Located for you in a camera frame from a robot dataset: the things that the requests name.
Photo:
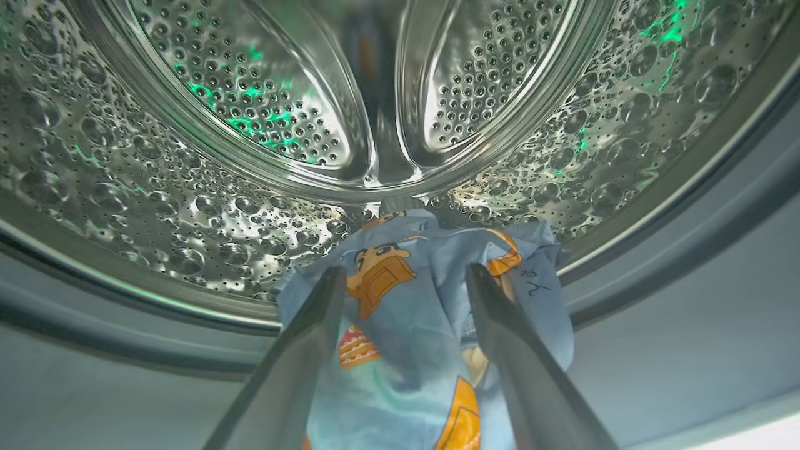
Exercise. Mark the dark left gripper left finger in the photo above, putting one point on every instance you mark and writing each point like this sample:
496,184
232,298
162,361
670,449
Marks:
294,362

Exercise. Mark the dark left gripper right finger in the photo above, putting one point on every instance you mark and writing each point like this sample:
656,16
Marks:
531,387

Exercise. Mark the blue cartoon print garment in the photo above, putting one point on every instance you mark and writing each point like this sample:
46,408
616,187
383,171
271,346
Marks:
412,350

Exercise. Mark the stainless steel perforated drum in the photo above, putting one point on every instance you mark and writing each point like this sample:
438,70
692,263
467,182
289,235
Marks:
125,187

